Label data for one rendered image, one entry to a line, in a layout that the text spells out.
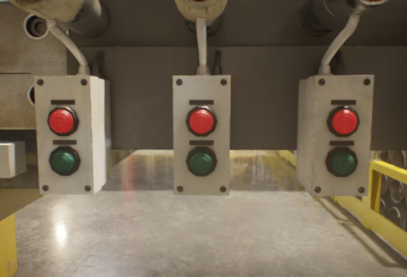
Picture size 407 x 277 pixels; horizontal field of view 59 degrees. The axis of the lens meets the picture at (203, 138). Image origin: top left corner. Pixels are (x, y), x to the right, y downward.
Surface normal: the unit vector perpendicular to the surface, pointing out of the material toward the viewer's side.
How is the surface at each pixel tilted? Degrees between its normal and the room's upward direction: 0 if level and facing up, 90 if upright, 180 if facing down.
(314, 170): 90
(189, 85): 90
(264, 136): 90
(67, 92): 90
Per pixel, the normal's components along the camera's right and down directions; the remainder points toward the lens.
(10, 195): 1.00, 0.00
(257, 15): -0.03, 0.11
